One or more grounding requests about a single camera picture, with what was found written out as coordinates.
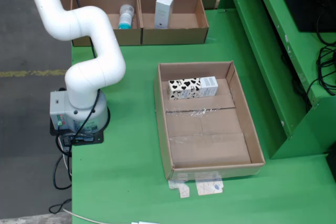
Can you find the green metal stepped rack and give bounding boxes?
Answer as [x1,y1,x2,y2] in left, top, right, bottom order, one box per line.
[217,0,336,161]

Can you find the cow print hand cream box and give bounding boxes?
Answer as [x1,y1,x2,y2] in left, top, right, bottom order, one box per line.
[167,76,219,101]

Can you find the black power cables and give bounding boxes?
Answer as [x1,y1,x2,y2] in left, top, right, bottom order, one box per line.
[53,132,73,190]

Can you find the grey robot control box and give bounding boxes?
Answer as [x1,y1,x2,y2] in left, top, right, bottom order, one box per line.
[49,90,73,132]

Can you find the white cable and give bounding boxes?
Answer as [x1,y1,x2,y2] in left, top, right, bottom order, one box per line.
[62,208,106,224]

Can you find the shallow cardboard tray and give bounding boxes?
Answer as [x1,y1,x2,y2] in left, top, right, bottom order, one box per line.
[153,61,266,182]

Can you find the tall white carton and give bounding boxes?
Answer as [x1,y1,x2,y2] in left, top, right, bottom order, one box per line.
[154,0,175,29]

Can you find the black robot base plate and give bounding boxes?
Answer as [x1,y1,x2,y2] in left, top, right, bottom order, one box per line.
[49,123,104,146]

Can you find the white bottle with teal label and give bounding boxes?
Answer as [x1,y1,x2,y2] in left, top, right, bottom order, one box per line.
[118,4,136,30]

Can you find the white torn paper label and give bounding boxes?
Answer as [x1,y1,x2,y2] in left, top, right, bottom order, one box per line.
[195,176,225,196]
[167,179,191,198]

